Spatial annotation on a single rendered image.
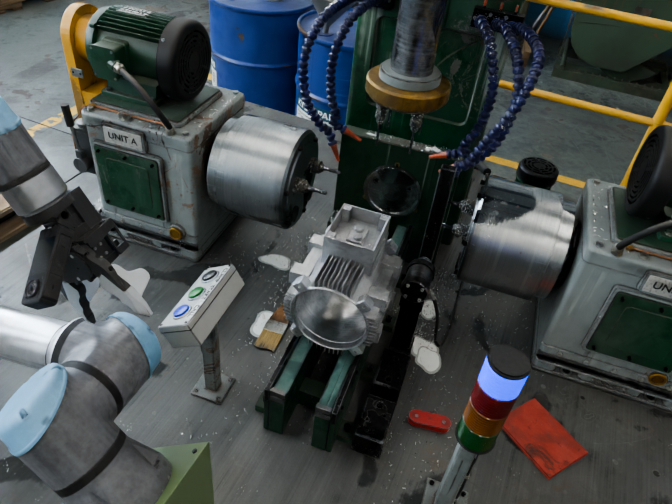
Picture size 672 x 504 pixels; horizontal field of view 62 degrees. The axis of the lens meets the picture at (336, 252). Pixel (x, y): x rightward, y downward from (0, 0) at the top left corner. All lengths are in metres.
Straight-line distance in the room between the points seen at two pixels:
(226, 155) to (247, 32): 1.87
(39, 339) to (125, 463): 0.26
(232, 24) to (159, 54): 1.86
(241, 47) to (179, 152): 1.90
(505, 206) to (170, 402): 0.80
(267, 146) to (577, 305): 0.75
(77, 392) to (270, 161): 0.66
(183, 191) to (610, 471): 1.11
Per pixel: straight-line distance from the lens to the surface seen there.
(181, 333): 1.01
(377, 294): 1.06
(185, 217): 1.45
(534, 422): 1.31
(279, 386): 1.10
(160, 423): 1.21
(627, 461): 1.36
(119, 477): 0.90
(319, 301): 1.19
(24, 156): 0.84
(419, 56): 1.18
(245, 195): 1.33
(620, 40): 5.35
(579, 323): 1.31
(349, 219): 1.15
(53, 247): 0.85
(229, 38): 3.22
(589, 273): 1.23
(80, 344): 0.97
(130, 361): 0.94
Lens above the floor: 1.80
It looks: 40 degrees down
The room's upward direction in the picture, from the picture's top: 7 degrees clockwise
